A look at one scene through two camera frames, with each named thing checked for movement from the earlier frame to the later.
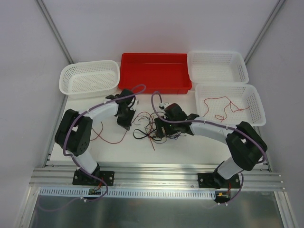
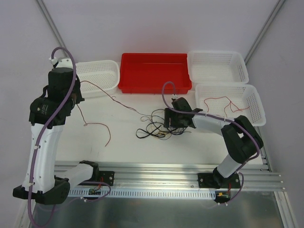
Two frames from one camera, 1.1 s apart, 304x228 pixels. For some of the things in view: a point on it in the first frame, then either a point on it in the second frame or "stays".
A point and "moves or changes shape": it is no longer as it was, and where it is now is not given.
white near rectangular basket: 230,104 stays
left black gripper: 124,119 to 77,95
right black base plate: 214,180 stays
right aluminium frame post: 279,5 stays
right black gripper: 159,127 to 169,119
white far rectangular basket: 216,67 stays
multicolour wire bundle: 147,120 moves or changes shape
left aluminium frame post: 55,29 stays
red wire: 104,139 to 98,123
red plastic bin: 168,73 stays
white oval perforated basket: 89,79 stays
